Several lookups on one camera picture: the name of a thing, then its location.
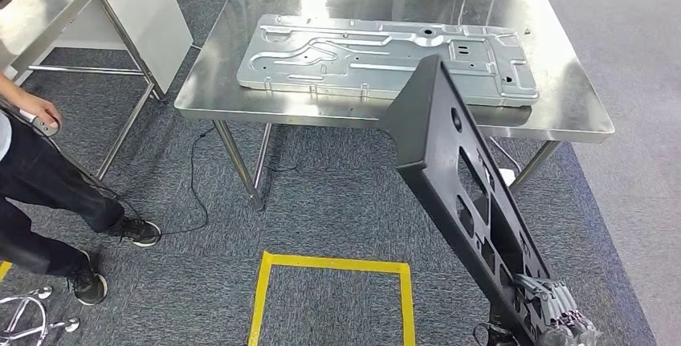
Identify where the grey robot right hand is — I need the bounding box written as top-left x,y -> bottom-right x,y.
510,273 -> 602,346

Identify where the black round stool chrome base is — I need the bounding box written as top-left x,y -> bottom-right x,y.
0,286 -> 81,346

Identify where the grey handheld controller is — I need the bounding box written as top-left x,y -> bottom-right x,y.
18,111 -> 60,138

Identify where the long black controller cable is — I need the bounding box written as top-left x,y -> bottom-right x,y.
47,125 -> 214,238

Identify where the stainless steel workbench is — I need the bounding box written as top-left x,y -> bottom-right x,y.
174,0 -> 617,212

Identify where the person's left hand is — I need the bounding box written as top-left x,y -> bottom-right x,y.
20,93 -> 63,131

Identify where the black plastic plate bracket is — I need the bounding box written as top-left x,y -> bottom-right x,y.
378,55 -> 552,346

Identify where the person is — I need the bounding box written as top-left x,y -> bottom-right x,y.
0,72 -> 162,307

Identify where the stamped grey metal panel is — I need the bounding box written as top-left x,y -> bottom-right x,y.
236,12 -> 541,108

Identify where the steel side table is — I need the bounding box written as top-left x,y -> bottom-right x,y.
0,0 -> 166,180

